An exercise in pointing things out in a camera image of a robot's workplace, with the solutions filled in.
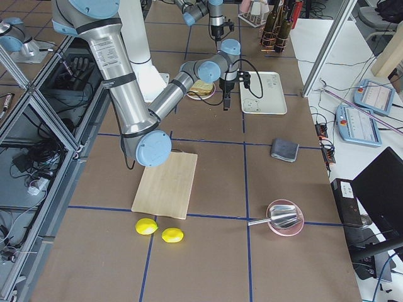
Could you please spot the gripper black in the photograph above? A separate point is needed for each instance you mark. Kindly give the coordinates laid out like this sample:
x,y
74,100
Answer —
x,y
226,85
216,31

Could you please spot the bread slice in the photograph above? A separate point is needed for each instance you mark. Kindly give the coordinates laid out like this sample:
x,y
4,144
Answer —
x,y
200,88

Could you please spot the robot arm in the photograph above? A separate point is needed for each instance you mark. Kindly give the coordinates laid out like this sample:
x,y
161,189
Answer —
x,y
115,33
213,9

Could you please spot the cream bear tray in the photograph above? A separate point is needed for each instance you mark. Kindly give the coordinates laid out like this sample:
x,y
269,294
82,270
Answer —
x,y
273,100

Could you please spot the white round plate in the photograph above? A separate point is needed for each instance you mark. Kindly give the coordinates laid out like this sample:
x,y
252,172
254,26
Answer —
x,y
199,97

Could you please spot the dark wine bottle rear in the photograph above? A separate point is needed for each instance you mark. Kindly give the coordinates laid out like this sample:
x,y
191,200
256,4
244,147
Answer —
x,y
272,25

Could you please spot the dark wine bottle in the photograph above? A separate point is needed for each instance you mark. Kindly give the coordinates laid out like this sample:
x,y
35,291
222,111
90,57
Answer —
x,y
286,25
272,25

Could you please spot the dark wine bottle front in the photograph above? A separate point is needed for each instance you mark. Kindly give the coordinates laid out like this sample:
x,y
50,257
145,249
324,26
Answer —
x,y
286,25

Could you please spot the grey folded cloth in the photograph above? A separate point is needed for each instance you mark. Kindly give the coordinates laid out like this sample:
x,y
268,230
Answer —
x,y
284,150

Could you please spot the wooden cutting board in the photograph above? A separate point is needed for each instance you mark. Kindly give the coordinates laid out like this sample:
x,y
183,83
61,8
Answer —
x,y
165,190

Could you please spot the steel scoop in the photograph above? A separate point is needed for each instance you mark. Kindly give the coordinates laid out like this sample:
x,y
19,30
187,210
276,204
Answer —
x,y
280,216

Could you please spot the blue teach pendant near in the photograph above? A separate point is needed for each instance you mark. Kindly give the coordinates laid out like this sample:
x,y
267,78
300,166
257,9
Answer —
x,y
356,127

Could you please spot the blue teach pendant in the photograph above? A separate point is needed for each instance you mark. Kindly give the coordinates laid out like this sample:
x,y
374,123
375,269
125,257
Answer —
x,y
375,96
356,127

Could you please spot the yellow lemon right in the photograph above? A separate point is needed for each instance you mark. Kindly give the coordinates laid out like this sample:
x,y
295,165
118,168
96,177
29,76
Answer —
x,y
172,235

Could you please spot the yellow lemon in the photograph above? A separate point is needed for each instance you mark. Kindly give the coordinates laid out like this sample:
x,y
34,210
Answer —
x,y
172,235
146,226

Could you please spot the pink plastic bowl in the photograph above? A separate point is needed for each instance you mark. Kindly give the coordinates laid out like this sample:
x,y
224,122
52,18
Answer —
x,y
293,230

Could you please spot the yellow lemon left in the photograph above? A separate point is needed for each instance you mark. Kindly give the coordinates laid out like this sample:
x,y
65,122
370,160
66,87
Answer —
x,y
146,226

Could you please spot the black computer box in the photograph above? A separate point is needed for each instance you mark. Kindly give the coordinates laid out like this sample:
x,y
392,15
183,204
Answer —
x,y
346,203

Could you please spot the blue teach pendant far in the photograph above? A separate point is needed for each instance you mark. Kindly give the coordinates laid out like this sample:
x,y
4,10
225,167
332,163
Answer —
x,y
375,96

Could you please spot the black laptop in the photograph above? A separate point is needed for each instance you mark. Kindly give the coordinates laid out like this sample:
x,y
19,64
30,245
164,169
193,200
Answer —
x,y
378,188

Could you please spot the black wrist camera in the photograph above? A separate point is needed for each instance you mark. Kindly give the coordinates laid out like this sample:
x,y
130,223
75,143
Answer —
x,y
228,24
245,78

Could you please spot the copper wire bottle rack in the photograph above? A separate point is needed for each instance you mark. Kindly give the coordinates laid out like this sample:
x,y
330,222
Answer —
x,y
275,35

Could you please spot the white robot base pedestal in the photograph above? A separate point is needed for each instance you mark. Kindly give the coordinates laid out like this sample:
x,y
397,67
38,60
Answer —
x,y
151,81

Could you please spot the aluminium frame post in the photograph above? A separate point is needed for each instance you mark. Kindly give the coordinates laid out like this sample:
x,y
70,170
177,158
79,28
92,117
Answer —
x,y
334,31

